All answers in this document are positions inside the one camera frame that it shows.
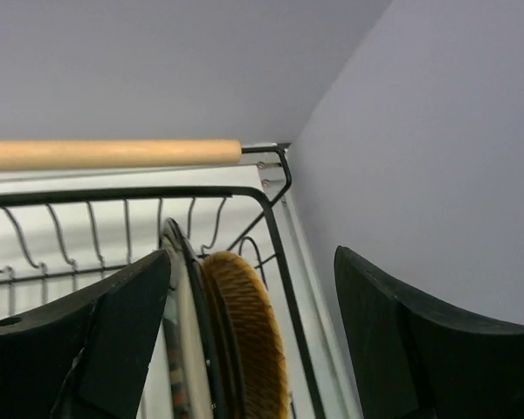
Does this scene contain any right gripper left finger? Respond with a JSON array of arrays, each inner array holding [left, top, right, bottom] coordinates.
[[0, 251, 171, 418]]

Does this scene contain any woven bamboo round plate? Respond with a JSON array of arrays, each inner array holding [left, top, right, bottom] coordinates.
[[202, 251, 289, 418]]

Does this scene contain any black wire dish rack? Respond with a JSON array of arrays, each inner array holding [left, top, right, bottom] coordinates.
[[0, 138, 328, 419]]

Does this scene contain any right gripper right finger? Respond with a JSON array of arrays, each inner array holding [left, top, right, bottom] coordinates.
[[334, 246, 524, 418]]

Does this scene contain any black rimmed beige plate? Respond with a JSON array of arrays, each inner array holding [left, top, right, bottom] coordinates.
[[159, 217, 245, 418]]

